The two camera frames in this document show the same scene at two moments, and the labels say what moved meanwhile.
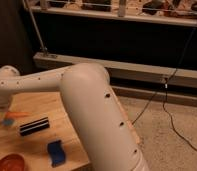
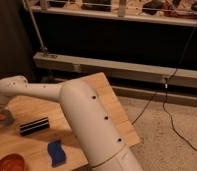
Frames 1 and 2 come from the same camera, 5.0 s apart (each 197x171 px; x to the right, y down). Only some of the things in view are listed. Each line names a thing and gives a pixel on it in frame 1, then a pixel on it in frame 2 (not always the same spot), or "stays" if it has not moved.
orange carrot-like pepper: x=13 y=114 to x=0 y=117
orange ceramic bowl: x=11 y=162 stays
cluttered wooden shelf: x=177 y=12 stays
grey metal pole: x=43 y=42 stays
